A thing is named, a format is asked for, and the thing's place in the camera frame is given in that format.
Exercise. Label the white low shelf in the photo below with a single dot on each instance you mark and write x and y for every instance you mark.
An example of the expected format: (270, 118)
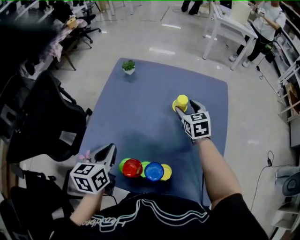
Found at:
(286, 215)

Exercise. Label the red paper cup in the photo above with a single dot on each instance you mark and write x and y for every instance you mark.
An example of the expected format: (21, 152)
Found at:
(132, 168)

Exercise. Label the blue paper cup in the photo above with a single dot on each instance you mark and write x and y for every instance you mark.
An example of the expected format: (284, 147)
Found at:
(154, 171)

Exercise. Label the white table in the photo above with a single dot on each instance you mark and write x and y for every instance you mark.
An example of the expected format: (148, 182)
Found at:
(232, 25)

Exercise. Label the yellow paper cup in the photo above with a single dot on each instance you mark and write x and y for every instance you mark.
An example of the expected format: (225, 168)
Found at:
(181, 103)
(167, 173)

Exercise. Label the brown wooden board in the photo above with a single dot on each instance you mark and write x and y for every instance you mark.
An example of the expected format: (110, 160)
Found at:
(5, 168)

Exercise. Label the black waste bin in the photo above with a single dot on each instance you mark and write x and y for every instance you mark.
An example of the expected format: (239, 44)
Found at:
(269, 56)

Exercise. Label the person's left forearm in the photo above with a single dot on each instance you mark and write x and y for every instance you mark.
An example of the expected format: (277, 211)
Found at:
(89, 208)

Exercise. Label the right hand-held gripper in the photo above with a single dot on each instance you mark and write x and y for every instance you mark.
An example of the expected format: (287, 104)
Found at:
(198, 125)

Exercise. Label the blue tablecloth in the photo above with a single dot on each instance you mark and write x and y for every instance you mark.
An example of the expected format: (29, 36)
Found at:
(140, 112)

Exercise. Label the grey floor fan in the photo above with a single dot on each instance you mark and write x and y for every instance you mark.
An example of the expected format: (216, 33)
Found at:
(290, 182)

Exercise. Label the white shelf unit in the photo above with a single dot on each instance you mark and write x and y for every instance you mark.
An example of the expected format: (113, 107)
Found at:
(287, 51)

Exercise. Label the small wooden box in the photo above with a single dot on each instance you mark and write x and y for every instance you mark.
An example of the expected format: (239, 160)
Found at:
(71, 23)

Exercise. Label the person's right forearm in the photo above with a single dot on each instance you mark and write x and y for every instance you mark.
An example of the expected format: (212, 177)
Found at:
(218, 173)

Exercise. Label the person's black printed shirt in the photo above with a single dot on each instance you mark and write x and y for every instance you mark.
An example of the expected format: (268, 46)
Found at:
(159, 220)

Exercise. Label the black office chair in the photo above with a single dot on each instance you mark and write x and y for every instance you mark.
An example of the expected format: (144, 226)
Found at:
(47, 117)
(86, 25)
(35, 199)

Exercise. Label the green plant in white pot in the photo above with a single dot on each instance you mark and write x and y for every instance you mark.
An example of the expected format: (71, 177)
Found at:
(128, 67)

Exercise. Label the pink plant in white pot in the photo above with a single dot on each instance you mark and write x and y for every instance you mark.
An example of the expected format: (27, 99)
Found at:
(84, 156)

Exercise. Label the pink checkered tablecloth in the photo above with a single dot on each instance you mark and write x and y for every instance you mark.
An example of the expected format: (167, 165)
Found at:
(56, 42)

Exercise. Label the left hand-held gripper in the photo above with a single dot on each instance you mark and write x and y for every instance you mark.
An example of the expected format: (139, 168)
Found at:
(89, 178)

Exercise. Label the wooden stool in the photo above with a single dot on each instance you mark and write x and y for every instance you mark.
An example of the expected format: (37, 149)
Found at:
(290, 100)

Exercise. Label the green paper cup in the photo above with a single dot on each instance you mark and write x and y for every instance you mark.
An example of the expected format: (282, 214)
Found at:
(122, 164)
(144, 167)

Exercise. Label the cream box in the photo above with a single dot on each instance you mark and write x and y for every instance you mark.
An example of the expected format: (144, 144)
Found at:
(239, 12)

